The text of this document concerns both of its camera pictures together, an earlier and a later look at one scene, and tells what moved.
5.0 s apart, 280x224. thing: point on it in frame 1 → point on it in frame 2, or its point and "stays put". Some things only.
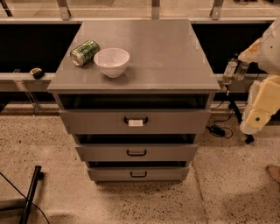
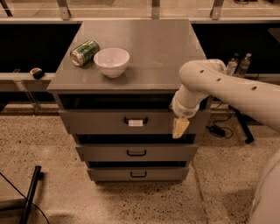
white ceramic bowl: [112, 60] stays put
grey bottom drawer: [136, 174] stays put
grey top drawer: [136, 121] stays put
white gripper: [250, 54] → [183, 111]
